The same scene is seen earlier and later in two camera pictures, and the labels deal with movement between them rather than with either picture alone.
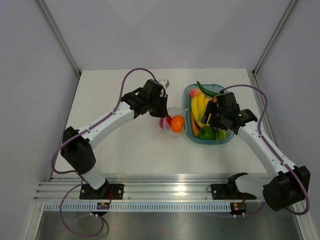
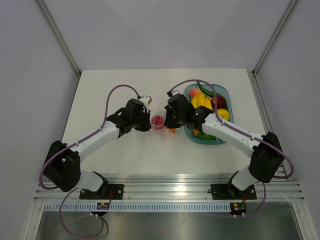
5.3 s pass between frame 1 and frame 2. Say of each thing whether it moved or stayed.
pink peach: stayed
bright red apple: moved
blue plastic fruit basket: stayed
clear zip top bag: moved
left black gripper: moved
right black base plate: stayed
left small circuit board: stayed
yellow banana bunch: stayed
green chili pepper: stayed
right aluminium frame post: stayed
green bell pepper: stayed
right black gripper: moved
